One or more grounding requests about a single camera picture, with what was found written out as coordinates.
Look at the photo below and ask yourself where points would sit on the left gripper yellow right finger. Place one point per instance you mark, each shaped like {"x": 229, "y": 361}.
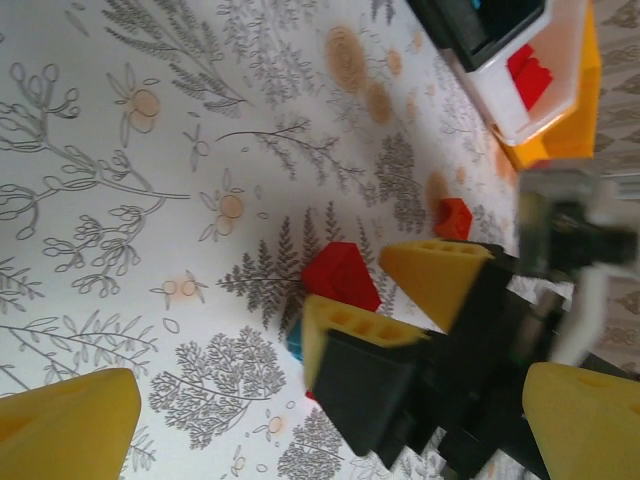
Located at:
{"x": 590, "y": 430}

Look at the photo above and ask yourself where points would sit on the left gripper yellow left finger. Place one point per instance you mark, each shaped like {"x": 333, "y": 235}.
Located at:
{"x": 65, "y": 430}

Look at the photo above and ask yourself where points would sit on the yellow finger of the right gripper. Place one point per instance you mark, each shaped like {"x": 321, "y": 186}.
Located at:
{"x": 435, "y": 280}
{"x": 360, "y": 385}

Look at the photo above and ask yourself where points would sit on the small orange lego brick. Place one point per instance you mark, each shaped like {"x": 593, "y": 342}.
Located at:
{"x": 455, "y": 220}

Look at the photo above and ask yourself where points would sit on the blue lego brick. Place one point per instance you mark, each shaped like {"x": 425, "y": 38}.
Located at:
{"x": 296, "y": 342}

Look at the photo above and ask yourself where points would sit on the red square lego brick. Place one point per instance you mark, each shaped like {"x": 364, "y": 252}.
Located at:
{"x": 340, "y": 277}

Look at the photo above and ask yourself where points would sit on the white plastic bin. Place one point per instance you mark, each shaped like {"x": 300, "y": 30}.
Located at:
{"x": 500, "y": 85}

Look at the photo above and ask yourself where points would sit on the yellow plastic bin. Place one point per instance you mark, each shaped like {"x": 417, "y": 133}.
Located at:
{"x": 575, "y": 120}

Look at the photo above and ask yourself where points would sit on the black plastic bin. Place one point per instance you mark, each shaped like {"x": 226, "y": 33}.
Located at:
{"x": 475, "y": 35}

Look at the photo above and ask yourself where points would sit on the floral print tablecloth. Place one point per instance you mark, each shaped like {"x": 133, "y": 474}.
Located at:
{"x": 175, "y": 200}

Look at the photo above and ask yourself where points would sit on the white camera bracket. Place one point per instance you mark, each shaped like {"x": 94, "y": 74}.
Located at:
{"x": 582, "y": 320}

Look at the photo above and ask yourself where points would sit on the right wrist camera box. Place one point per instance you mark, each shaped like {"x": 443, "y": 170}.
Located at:
{"x": 565, "y": 225}

